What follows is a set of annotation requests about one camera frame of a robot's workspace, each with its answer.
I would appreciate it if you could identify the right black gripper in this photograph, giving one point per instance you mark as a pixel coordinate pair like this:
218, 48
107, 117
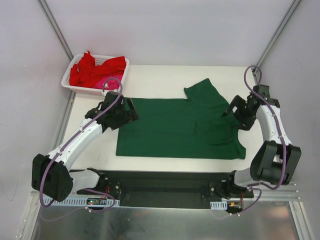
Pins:
240, 110

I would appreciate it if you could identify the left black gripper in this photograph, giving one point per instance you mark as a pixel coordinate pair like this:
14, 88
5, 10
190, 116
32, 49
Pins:
124, 114

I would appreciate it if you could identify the green t shirt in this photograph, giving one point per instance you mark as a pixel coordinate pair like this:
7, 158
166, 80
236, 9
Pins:
192, 127

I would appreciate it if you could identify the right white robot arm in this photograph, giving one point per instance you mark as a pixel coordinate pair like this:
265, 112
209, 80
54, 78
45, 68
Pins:
276, 161

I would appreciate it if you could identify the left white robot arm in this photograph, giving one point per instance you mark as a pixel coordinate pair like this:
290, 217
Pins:
51, 173

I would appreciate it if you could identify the pink t shirt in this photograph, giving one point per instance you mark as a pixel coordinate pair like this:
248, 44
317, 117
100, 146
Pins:
111, 85

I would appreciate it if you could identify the red t shirt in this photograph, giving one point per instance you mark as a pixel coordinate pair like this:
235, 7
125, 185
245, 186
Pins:
86, 73

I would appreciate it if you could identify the right aluminium frame post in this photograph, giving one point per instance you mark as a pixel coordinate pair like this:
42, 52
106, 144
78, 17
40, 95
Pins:
294, 5

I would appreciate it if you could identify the aluminium frame post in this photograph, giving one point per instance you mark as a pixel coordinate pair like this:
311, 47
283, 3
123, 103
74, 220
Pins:
294, 5
56, 28

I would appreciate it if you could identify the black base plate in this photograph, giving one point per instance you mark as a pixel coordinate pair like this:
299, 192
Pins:
179, 190

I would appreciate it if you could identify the right aluminium rail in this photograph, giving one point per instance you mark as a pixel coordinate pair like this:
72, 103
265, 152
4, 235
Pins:
285, 193

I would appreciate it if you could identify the right white cable duct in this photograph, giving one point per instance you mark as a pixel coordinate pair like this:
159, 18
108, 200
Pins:
219, 205

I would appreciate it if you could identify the white cable duct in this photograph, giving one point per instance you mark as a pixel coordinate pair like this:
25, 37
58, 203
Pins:
219, 205
87, 202

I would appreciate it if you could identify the left white cable duct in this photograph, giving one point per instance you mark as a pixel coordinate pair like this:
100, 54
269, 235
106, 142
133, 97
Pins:
87, 202

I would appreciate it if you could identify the left aluminium frame post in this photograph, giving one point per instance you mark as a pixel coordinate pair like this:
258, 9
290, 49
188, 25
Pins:
56, 28

